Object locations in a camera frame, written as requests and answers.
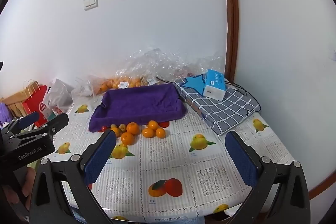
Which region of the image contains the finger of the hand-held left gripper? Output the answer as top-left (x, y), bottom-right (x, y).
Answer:
top-left (10, 112), bottom-right (40, 132)
top-left (37, 113), bottom-right (69, 138)

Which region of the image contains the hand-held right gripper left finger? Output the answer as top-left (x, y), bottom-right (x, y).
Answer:
top-left (28, 130), bottom-right (117, 224)

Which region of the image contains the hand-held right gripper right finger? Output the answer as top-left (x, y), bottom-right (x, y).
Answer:
top-left (225, 131), bottom-right (310, 224)

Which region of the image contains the large orange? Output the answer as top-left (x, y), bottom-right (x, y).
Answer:
top-left (121, 132), bottom-right (135, 146)
top-left (126, 122), bottom-right (140, 135)

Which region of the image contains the purple cloth-lined tray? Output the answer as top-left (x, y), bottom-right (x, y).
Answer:
top-left (88, 83), bottom-right (187, 132)

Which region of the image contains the person's left hand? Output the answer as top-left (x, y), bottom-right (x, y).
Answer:
top-left (4, 168), bottom-right (37, 210)

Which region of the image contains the red paper bag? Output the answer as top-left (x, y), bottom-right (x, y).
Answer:
top-left (22, 80), bottom-right (49, 128)

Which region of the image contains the wooden rack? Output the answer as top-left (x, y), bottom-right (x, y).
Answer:
top-left (1, 90), bottom-right (28, 118)

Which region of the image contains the white plastic bag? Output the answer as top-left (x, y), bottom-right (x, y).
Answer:
top-left (43, 78), bottom-right (74, 117)

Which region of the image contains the purple fluffy item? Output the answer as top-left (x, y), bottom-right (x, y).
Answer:
top-left (0, 102), bottom-right (12, 125)

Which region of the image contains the grey checkered cloth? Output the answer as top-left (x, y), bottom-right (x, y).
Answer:
top-left (173, 78), bottom-right (261, 136)

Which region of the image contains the brown flat board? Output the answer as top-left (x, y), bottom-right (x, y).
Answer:
top-left (184, 97), bottom-right (209, 120)

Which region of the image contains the fruit-print tablecloth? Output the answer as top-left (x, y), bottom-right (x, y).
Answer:
top-left (26, 98), bottom-right (296, 223)

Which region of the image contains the clear bag of oranges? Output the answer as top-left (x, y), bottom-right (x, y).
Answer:
top-left (91, 74), bottom-right (158, 96)

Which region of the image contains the blue white tissue pack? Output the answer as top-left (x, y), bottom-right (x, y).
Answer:
top-left (202, 69), bottom-right (227, 101)

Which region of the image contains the brown wooden baseboard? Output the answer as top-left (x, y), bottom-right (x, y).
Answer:
top-left (308, 173), bottom-right (336, 201)

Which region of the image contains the blue star-shaped paper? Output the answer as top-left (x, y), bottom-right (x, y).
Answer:
top-left (181, 74), bottom-right (209, 95)

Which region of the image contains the crumpled clear plastic bag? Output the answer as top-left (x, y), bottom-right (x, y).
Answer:
top-left (115, 48), bottom-right (226, 83)

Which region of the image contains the black cord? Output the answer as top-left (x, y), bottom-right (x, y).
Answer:
top-left (224, 81), bottom-right (262, 117)

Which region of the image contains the brown wooden door frame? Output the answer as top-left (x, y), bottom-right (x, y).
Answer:
top-left (220, 0), bottom-right (239, 83)

